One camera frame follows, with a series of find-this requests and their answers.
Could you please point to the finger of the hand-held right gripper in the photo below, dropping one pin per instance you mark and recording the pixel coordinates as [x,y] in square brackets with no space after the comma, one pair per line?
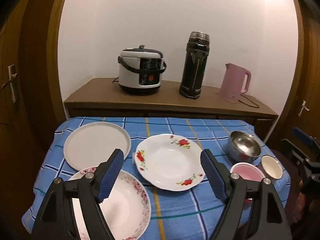
[303,135]
[296,151]

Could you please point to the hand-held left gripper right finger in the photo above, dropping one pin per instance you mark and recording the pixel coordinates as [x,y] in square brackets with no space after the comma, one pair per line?
[212,177]

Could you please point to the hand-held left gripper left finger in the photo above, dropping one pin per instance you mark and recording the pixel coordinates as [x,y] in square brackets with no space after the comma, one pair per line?
[112,175]

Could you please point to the white enamel bowl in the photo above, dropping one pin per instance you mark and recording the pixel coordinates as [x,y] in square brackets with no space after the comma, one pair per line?
[272,167]

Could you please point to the white plate pink floral rim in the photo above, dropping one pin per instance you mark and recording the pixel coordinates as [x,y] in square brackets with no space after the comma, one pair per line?
[127,205]

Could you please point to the pink bowl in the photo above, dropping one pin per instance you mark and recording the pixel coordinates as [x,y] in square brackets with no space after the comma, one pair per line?
[246,172]

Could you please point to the grey round plate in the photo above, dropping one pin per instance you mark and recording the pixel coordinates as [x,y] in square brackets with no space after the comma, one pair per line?
[95,145]

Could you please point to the white plate with red flowers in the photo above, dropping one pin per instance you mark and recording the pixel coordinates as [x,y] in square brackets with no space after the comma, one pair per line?
[170,162]

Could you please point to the stainless steel bowl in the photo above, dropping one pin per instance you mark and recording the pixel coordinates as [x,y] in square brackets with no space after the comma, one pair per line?
[243,145]

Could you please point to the blue checked tablecloth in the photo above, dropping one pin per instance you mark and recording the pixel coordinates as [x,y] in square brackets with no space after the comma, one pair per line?
[175,205]

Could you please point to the wooden door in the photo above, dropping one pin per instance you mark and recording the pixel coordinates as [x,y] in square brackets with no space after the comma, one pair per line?
[307,80]
[27,105]

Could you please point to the pink electric kettle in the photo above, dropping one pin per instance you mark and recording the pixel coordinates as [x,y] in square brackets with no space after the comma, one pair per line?
[232,85]

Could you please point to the wooden sideboard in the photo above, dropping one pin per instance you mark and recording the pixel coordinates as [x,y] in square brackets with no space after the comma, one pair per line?
[162,100]

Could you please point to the white rice cooker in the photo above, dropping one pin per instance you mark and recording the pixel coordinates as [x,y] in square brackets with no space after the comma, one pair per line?
[132,70]

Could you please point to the black thermos flask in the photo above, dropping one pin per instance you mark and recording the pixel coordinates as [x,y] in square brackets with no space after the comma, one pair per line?
[193,70]

